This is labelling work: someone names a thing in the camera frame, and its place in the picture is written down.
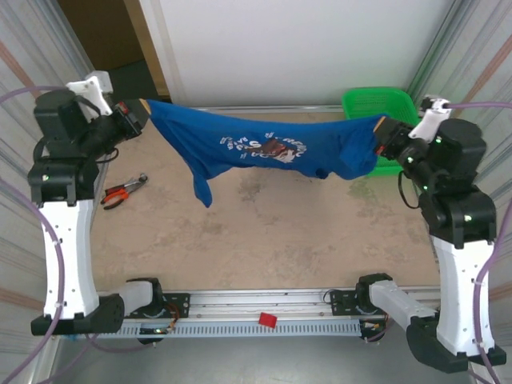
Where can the blue printed t-shirt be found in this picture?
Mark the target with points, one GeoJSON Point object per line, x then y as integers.
{"type": "Point", "coordinates": [256, 148]}

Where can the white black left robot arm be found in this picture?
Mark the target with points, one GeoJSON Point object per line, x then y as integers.
{"type": "Point", "coordinates": [70, 260]}

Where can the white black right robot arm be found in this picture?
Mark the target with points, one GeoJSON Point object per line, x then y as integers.
{"type": "Point", "coordinates": [460, 300]}

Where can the green plastic basket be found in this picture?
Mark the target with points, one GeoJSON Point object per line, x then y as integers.
{"type": "Point", "coordinates": [372, 104]}

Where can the brown wooden door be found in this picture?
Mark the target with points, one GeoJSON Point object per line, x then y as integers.
{"type": "Point", "coordinates": [100, 36]}

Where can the small red block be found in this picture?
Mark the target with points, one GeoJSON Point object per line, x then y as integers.
{"type": "Point", "coordinates": [268, 320]}

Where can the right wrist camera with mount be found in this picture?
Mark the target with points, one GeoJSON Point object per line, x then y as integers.
{"type": "Point", "coordinates": [430, 116]}

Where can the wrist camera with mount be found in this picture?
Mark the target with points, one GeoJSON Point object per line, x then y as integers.
{"type": "Point", "coordinates": [92, 90]}
{"type": "Point", "coordinates": [430, 116]}

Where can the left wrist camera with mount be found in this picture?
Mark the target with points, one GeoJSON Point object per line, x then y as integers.
{"type": "Point", "coordinates": [92, 90]}

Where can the aluminium table edge rail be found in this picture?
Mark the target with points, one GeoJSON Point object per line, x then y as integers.
{"type": "Point", "coordinates": [280, 108]}

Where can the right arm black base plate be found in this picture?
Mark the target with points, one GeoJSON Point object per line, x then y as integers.
{"type": "Point", "coordinates": [340, 304]}

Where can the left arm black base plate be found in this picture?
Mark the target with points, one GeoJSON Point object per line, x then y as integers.
{"type": "Point", "coordinates": [180, 306]}

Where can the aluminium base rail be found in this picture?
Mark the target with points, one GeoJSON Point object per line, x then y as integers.
{"type": "Point", "coordinates": [260, 300]}

